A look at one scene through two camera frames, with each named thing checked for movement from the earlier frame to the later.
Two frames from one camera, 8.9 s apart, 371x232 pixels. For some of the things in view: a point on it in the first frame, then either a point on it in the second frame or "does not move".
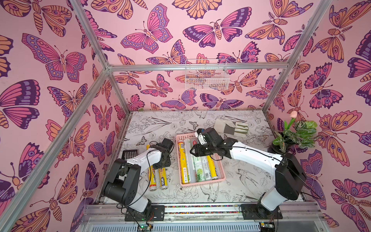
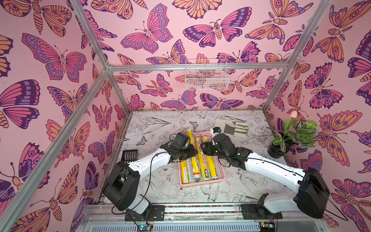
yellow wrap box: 213,170 does not move
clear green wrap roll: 189,161 does not move
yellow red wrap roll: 152,176 → 195,162
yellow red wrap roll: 183,164 does not move
